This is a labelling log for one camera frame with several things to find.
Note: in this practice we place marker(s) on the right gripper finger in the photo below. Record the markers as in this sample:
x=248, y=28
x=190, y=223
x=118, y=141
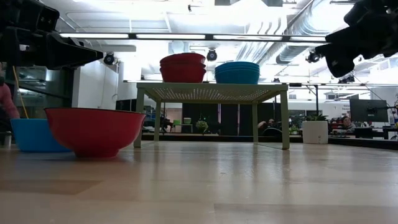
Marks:
x=337, y=49
x=340, y=67

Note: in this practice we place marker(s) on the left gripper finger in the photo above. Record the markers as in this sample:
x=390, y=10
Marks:
x=70, y=54

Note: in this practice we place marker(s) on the black monitor on arm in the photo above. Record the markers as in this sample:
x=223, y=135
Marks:
x=368, y=110

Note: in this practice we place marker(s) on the black ceiling spotlight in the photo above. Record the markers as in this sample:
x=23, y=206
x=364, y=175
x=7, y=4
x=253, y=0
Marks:
x=109, y=58
x=211, y=55
x=312, y=57
x=347, y=80

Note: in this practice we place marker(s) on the dark framed glass partition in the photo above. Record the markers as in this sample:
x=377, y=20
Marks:
x=40, y=93

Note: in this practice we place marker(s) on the person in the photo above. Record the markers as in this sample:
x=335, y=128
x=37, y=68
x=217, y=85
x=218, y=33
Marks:
x=6, y=102
x=270, y=122
x=346, y=124

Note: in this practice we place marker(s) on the green plant in planter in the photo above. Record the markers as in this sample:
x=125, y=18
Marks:
x=315, y=118

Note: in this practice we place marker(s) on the white planter pot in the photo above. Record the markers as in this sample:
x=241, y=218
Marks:
x=315, y=132

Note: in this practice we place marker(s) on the black desk monitors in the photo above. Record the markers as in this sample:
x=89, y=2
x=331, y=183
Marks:
x=126, y=105

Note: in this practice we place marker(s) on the small green plant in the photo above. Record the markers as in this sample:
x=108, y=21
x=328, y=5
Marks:
x=294, y=129

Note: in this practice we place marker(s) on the small white cylinder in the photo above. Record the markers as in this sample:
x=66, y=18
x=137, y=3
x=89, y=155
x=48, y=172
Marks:
x=7, y=140

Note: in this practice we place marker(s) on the black office chair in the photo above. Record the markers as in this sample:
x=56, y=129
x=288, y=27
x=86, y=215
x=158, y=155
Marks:
x=272, y=132

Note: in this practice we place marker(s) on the long overhead light bar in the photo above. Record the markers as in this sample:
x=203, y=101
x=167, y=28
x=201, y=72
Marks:
x=171, y=36

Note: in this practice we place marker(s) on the green perforated metal shelf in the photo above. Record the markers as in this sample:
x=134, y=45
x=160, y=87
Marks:
x=211, y=93

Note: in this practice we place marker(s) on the green pot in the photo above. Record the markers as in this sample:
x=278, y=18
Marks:
x=187, y=120

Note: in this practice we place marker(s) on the small potted plant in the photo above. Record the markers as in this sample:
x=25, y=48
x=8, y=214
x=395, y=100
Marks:
x=202, y=126

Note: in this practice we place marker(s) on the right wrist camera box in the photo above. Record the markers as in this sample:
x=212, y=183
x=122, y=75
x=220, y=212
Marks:
x=363, y=14

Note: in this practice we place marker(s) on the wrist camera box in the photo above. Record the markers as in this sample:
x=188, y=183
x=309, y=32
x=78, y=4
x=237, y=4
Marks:
x=363, y=14
x=46, y=20

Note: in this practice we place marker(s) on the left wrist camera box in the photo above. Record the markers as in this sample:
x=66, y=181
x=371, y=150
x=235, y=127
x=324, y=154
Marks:
x=46, y=20

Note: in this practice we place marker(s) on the black aluminium rig frame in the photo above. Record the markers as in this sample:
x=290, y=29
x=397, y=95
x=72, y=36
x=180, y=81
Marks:
x=357, y=142

